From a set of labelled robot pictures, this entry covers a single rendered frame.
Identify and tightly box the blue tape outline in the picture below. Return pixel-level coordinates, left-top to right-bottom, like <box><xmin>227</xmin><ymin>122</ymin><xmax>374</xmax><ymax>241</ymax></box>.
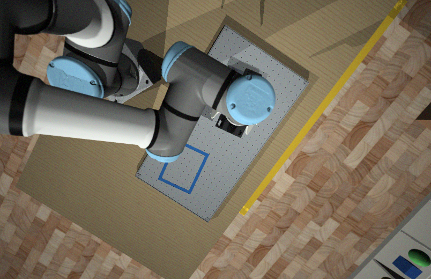
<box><xmin>158</xmin><ymin>144</ymin><xmax>209</xmax><ymax>194</ymax></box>

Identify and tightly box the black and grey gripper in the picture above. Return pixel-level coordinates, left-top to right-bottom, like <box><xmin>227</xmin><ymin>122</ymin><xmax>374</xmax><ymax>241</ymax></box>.
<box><xmin>211</xmin><ymin>109</ymin><xmax>254</xmax><ymax>138</ymax></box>

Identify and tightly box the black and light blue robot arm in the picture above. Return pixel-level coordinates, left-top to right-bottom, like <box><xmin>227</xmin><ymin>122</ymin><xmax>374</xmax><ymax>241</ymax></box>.
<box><xmin>0</xmin><ymin>0</ymin><xmax>276</xmax><ymax>163</ymax></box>

